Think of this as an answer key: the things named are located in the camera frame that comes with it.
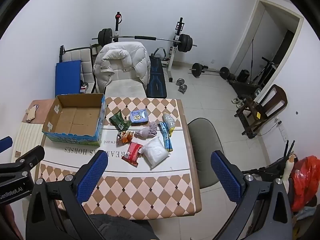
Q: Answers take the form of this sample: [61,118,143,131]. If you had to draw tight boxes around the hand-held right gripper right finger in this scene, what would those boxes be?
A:
[211,150,293,240]

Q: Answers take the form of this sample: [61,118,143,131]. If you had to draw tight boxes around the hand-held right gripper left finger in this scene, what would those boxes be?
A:
[25,152,108,240]

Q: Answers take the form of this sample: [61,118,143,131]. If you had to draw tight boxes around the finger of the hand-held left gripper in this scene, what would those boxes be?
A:
[14,145,46,172]
[0,136,13,153]

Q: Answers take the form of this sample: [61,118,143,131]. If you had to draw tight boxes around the red snack packet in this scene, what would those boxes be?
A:
[121,141,144,168]

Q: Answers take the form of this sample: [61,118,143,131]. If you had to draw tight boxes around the orange small snack packet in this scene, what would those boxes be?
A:
[117,130,134,146]

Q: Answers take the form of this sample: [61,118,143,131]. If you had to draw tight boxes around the cardboard box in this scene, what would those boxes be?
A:
[42,93,107,147]

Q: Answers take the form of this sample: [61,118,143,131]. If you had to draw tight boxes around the green snack packet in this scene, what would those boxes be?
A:
[109,110,132,131]

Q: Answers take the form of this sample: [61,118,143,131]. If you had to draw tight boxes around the white plastic bag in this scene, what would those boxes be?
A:
[138,136,170,171]

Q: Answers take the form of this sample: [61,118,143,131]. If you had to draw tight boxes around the blue striped long packet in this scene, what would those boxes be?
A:
[159,121,174,153]

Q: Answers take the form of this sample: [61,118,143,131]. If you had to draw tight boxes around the grey cloth bundle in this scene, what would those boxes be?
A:
[135,121,159,139]

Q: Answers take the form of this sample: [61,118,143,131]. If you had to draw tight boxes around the blue tissue packet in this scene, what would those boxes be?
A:
[129,109,149,126]

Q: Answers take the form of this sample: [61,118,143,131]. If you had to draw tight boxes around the clear plastic bag yellow contents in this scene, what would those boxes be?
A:
[162,112,177,137]

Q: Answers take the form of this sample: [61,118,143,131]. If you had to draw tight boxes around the person's left forearm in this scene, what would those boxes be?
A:
[0,204,18,234]

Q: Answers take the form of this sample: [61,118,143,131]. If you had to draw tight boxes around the light wooden slat board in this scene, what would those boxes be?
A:
[11,122,43,163]

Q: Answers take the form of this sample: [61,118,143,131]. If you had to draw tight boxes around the grey round seat chair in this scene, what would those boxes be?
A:
[187,118,225,189]

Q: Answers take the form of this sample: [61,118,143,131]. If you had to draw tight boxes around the cardboard scraps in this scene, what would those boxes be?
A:
[24,104,38,123]

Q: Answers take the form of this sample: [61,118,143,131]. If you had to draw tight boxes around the wooden table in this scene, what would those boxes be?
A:
[11,97,203,221]

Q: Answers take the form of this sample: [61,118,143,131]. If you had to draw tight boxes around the checkered tablecloth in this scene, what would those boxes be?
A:
[35,97,196,221]

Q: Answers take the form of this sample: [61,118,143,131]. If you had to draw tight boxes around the brown desk mat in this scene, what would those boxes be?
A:
[24,99,55,125]

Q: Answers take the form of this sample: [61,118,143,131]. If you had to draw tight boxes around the dark grey clothing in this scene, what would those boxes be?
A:
[89,214,161,240]

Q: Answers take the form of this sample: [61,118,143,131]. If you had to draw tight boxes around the white plush goose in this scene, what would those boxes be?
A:
[282,154,298,181]

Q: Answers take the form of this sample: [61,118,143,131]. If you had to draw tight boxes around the black router antennas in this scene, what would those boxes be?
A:
[283,140,296,161]

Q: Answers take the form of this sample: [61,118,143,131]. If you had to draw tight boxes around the dark wooden chair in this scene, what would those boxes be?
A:
[234,84,288,139]

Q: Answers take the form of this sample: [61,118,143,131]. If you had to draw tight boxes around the pair of light shoes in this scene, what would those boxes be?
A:
[231,97,247,108]

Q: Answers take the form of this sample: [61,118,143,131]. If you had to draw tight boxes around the red plastic bag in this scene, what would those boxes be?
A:
[290,155,320,212]

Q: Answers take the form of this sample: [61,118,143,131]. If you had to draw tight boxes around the blue foam pad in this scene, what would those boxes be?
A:
[55,60,82,98]

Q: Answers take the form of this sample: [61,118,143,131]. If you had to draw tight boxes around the beige upholstered chair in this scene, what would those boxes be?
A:
[93,42,151,99]

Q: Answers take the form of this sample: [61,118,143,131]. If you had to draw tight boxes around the short barbell black plates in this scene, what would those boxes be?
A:
[189,63,231,81]

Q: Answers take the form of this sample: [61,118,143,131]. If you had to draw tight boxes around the beige padded quilted chair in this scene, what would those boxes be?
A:
[59,47,97,93]

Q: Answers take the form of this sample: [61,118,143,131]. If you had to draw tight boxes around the black kick scooter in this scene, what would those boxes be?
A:
[249,57,276,86]

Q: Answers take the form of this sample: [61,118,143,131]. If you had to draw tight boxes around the black weight bench pad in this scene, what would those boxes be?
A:
[145,55,168,99]

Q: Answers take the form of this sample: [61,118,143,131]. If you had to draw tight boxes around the white puffer jacket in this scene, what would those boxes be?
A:
[93,42,151,93]

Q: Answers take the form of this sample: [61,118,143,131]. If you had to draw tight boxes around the white weight bench rack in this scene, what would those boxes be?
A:
[113,12,186,83]

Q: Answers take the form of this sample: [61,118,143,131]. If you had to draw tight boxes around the barbell with black plates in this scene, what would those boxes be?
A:
[91,28,197,53]

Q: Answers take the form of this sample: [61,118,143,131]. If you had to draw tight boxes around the white door frame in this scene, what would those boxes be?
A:
[229,0,304,87]

